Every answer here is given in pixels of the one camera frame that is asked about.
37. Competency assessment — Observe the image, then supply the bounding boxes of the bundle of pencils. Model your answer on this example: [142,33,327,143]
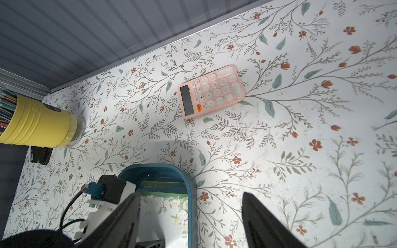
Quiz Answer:
[1,88,18,134]

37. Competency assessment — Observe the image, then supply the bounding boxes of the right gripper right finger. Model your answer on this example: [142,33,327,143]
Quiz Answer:
[242,192,305,248]

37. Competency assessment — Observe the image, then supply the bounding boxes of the green floral stationery paper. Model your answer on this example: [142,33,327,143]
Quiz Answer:
[137,180,189,248]

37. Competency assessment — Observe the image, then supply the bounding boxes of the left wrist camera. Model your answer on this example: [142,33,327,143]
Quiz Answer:
[80,175,136,239]

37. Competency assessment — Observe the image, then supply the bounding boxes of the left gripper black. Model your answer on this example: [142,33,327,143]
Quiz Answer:
[0,229,75,248]

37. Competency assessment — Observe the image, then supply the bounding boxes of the teal plastic storage box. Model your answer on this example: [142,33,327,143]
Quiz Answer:
[119,164,198,248]

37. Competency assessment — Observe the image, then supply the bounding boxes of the yellow pencil cup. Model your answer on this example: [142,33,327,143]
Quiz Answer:
[1,94,85,148]

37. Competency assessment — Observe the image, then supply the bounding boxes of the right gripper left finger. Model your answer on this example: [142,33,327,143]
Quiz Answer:
[75,191,141,248]

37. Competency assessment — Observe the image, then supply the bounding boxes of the pink calculator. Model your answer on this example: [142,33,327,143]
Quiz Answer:
[177,65,245,119]

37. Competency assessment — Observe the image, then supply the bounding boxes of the black stapler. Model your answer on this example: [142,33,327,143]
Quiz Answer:
[30,146,53,165]

